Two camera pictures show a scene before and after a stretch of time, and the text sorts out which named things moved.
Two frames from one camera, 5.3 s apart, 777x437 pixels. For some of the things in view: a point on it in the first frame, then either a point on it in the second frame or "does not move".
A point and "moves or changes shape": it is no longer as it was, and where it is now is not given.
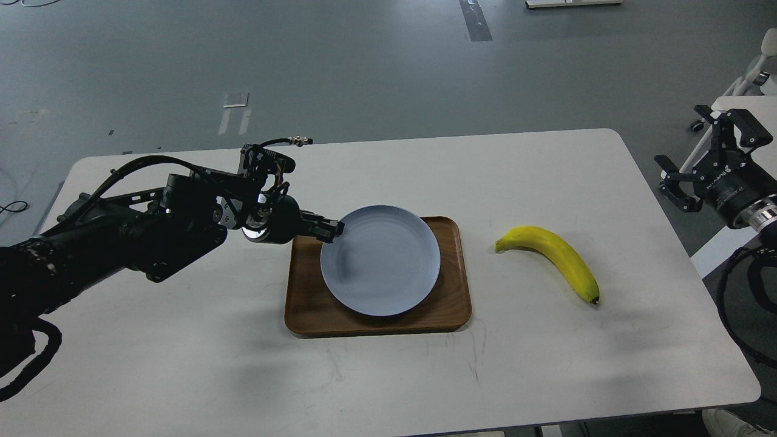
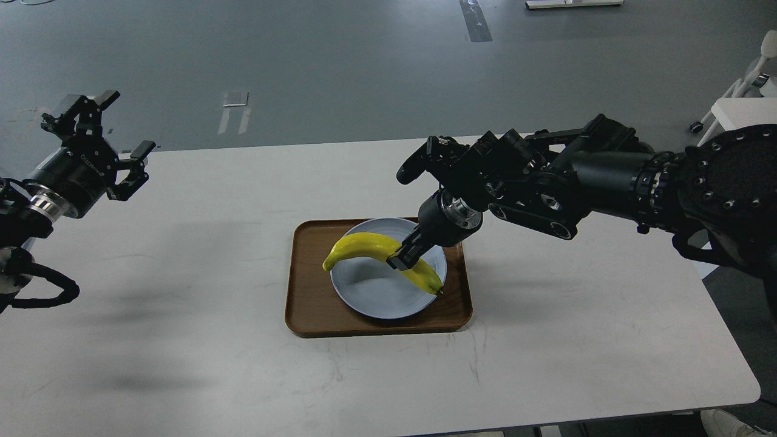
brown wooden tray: x=311 y=309 does not move
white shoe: x=719 y=423 does not move
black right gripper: x=731 y=181 → x=442 y=220
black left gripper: x=278 y=218 → x=74 y=179
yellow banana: x=557 y=249 → x=382 y=247
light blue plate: x=385 y=261 moves or changes shape
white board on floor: x=533 y=3 does not move
